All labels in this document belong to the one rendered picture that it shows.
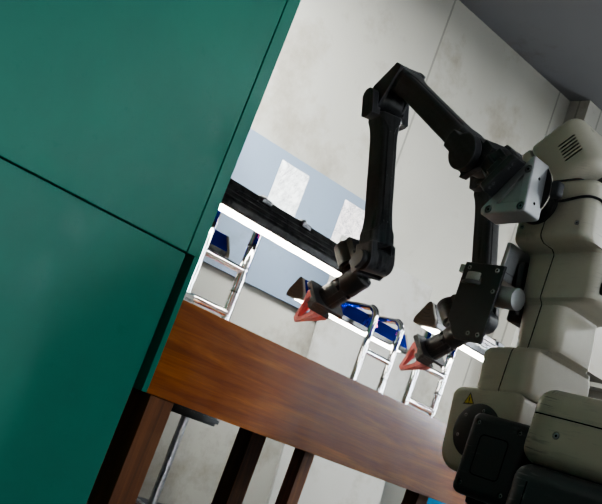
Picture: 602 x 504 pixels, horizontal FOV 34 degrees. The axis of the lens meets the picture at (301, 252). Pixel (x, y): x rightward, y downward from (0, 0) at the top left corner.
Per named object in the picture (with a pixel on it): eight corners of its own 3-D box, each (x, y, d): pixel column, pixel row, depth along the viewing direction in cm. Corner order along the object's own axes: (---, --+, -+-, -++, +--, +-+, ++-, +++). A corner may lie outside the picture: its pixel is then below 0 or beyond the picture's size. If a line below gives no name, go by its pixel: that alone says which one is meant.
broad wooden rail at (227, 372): (581, 554, 297) (599, 495, 301) (134, 387, 177) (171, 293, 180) (547, 541, 306) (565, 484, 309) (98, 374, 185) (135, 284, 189)
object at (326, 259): (360, 284, 258) (369, 258, 260) (192, 185, 217) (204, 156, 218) (339, 280, 264) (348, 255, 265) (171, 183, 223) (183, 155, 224)
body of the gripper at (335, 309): (304, 283, 219) (329, 266, 216) (332, 298, 226) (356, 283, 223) (310, 306, 215) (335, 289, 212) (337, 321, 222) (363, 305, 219)
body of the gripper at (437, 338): (410, 336, 241) (434, 322, 238) (433, 348, 248) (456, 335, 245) (417, 358, 237) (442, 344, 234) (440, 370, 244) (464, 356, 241)
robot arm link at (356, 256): (364, 257, 208) (395, 266, 212) (353, 217, 215) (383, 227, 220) (332, 289, 215) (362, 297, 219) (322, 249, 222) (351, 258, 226)
